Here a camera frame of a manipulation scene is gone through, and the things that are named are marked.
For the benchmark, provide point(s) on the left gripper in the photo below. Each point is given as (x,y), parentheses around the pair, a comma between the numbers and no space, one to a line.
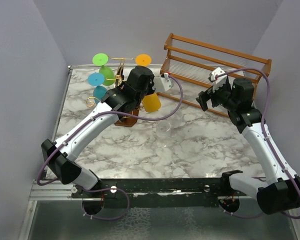
(151,90)

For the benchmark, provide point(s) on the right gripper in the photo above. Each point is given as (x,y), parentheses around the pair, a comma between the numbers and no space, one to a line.
(204,96)

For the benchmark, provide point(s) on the orange wine glass front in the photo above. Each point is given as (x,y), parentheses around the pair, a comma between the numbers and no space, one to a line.
(151,103)

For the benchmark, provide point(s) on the orange wine glass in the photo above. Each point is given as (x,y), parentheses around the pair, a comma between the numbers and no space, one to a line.
(151,103)
(143,60)

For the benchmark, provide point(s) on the clear wine glass front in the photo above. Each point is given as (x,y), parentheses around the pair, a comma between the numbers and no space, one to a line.
(163,133)

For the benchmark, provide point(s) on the clear wine glass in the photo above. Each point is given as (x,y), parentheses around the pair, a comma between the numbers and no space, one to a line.
(163,133)
(176,122)

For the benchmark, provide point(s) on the blue plastic wine glass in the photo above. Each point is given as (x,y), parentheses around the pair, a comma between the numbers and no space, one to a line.
(96,80)

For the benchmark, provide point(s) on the green plastic wine glass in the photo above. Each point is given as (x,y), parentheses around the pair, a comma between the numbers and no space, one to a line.
(100,60)

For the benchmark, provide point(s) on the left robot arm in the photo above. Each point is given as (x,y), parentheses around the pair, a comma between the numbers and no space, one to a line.
(60,155)

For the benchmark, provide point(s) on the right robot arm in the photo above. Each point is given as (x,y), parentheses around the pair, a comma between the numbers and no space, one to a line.
(281,190)

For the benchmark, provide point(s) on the wooden shelf rack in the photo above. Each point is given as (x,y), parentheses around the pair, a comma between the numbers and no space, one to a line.
(192,61)

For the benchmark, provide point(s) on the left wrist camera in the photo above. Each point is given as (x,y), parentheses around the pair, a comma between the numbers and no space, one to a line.
(162,84)

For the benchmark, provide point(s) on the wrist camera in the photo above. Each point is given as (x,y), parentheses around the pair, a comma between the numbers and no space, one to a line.
(218,78)
(162,84)

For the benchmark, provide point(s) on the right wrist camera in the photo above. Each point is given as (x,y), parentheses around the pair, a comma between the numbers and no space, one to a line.
(218,78)

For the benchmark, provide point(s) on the gold wire wine glass rack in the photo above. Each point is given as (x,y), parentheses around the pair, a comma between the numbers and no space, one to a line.
(119,77)

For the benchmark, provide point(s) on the black mounting rail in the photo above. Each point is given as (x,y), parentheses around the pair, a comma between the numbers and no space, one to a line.
(158,192)

